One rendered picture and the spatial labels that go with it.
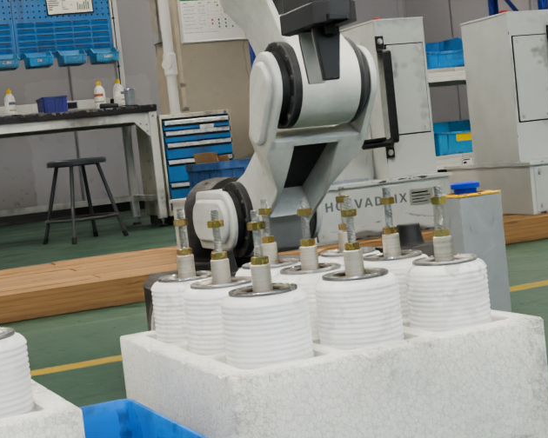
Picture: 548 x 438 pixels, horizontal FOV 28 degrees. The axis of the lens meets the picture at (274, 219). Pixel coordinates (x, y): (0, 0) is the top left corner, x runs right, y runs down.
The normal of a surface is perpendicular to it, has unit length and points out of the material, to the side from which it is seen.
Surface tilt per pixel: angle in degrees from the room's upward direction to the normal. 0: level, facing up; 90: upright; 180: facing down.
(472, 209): 90
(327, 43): 89
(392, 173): 90
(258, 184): 90
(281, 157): 130
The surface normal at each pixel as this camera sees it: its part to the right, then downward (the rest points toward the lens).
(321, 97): 0.40, 0.43
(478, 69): -0.92, 0.12
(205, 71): 0.39, 0.02
